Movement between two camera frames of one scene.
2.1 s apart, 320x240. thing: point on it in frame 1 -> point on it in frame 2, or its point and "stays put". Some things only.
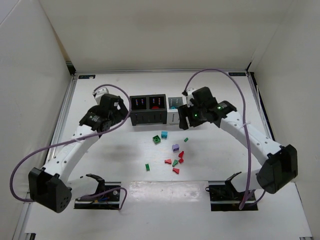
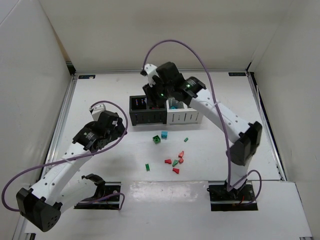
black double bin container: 148,109 stays put
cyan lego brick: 164,134 stays put
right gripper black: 183,117 -> 152,94
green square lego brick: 156,139 stays put
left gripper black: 122,110 -> 120,127
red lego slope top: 181,154 stays put
